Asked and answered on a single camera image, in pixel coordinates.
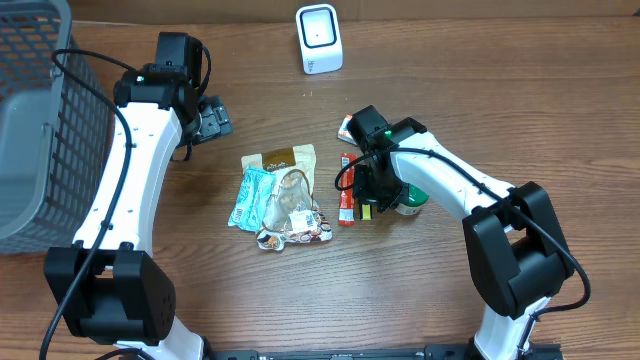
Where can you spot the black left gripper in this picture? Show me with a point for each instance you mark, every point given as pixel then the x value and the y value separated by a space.
pixel 212 118

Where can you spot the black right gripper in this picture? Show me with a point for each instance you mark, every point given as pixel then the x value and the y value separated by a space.
pixel 363 191

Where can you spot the green lid jar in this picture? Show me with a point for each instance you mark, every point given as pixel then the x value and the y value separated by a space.
pixel 411 200

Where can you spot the red snack stick packet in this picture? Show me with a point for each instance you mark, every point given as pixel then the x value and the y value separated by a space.
pixel 347 204

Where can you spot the orange Kleenex tissue box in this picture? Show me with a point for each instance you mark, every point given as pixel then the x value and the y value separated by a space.
pixel 343 132

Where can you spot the brown snack pouch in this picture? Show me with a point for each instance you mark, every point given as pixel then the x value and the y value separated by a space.
pixel 292 215

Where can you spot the teal Kleenex tissue pack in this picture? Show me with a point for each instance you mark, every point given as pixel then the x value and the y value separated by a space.
pixel 253 196

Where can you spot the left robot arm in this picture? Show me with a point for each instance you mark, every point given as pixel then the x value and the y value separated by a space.
pixel 106 283

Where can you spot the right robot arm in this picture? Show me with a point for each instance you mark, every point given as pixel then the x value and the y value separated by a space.
pixel 516 250

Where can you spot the white barcode scanner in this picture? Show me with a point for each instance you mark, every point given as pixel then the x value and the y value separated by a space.
pixel 319 38

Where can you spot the grey plastic mesh basket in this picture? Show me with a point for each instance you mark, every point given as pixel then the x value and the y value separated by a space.
pixel 53 131

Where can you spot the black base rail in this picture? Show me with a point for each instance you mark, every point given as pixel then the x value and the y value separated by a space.
pixel 340 355

